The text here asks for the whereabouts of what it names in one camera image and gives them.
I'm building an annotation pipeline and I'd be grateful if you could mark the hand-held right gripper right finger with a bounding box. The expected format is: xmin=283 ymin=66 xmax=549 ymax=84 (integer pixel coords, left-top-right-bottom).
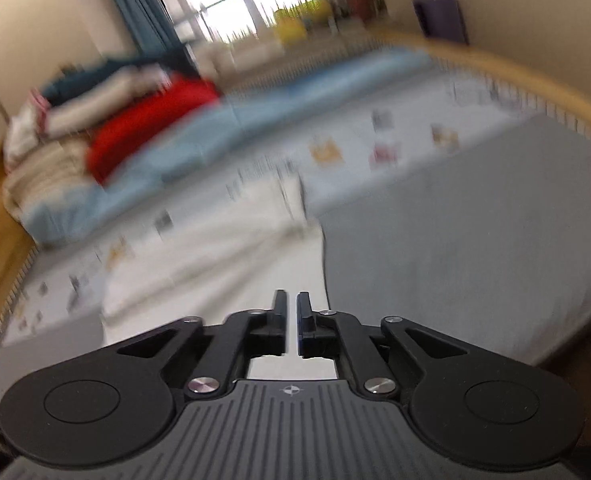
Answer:
xmin=296 ymin=291 xmax=470 ymax=396

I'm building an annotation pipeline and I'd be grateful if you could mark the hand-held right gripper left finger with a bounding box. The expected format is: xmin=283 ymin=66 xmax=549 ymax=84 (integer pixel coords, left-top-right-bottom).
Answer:
xmin=120 ymin=290 xmax=287 ymax=396

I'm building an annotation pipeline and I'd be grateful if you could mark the white t-shirt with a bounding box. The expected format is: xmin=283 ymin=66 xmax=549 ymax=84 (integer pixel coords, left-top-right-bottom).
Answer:
xmin=100 ymin=175 xmax=332 ymax=381

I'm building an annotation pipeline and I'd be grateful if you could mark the light blue quilt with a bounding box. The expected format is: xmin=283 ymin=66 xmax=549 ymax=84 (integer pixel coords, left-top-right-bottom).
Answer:
xmin=23 ymin=47 xmax=436 ymax=248

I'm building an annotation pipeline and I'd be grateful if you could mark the red blanket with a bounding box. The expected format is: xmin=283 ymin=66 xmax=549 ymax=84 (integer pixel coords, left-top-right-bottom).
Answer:
xmin=86 ymin=74 xmax=221 ymax=186

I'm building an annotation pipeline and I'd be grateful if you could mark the cream blanket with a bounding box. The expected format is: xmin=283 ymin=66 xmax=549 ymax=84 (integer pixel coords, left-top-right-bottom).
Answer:
xmin=3 ymin=65 xmax=176 ymax=231

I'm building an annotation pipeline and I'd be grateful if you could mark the yellow plush toy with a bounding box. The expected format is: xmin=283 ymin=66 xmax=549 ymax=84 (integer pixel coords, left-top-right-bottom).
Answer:
xmin=274 ymin=7 xmax=309 ymax=43

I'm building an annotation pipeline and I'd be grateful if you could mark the dark teal blanket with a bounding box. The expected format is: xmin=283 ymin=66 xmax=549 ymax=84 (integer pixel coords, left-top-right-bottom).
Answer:
xmin=40 ymin=57 xmax=149 ymax=106

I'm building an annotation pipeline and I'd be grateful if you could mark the purple box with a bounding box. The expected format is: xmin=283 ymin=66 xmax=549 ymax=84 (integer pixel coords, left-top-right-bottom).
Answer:
xmin=413 ymin=0 xmax=469 ymax=46

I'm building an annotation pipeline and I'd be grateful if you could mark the teal curtain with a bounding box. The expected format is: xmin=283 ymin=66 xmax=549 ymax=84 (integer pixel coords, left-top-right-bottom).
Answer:
xmin=96 ymin=0 xmax=191 ymax=61

